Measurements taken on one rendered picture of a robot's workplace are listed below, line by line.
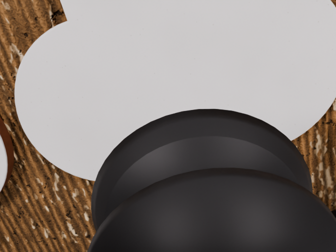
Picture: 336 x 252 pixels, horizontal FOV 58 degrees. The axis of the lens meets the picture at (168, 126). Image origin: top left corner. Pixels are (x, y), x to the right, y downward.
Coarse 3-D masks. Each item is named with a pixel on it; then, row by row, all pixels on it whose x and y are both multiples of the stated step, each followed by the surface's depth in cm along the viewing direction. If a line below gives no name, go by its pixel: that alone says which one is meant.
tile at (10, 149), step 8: (0, 120) 15; (0, 128) 14; (0, 136) 14; (8, 136) 15; (0, 144) 14; (8, 144) 15; (0, 152) 14; (8, 152) 15; (0, 160) 15; (8, 160) 15; (0, 168) 15; (8, 168) 15; (0, 176) 15; (8, 176) 16; (0, 184) 15
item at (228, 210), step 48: (192, 144) 5; (240, 144) 5; (144, 192) 4; (192, 192) 4; (240, 192) 4; (288, 192) 4; (96, 240) 4; (144, 240) 4; (192, 240) 4; (240, 240) 4; (288, 240) 4
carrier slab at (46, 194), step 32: (0, 0) 13; (32, 0) 13; (0, 32) 13; (32, 32) 13; (0, 64) 14; (0, 96) 14; (320, 128) 15; (32, 160) 16; (320, 160) 16; (0, 192) 16; (32, 192) 16; (64, 192) 16; (320, 192) 17; (0, 224) 17; (32, 224) 17; (64, 224) 17
